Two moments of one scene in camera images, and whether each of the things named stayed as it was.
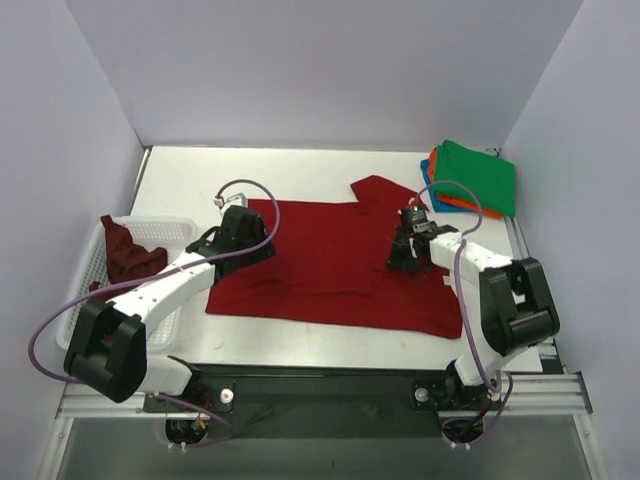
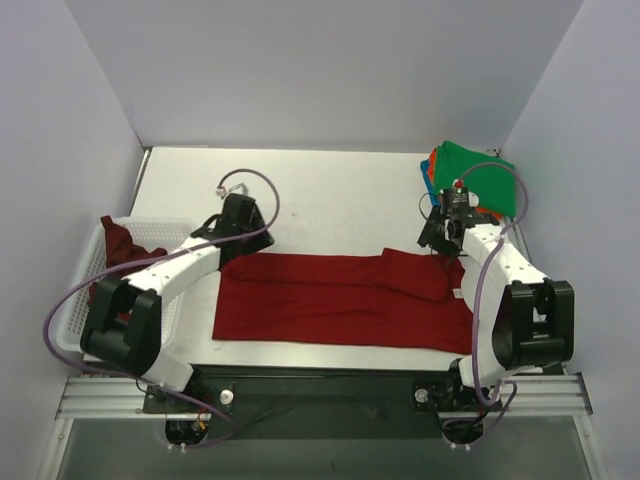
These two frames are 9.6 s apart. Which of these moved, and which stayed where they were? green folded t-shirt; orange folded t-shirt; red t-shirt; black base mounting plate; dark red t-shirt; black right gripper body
Moved: red t-shirt; black right gripper body
Stayed: orange folded t-shirt; dark red t-shirt; black base mounting plate; green folded t-shirt
